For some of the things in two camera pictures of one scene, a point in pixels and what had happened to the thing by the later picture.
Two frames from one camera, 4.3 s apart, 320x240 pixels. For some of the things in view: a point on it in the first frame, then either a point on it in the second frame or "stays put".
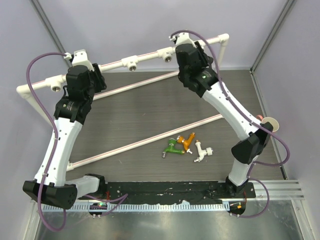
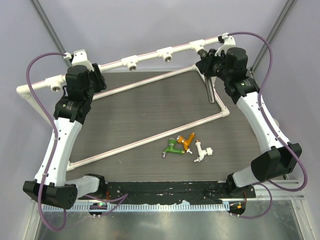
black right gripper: x=204 y=57 to x=205 y=65
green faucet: x=172 y=148 stays put
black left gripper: x=100 y=85 stays put
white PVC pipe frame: x=54 y=84 stays put
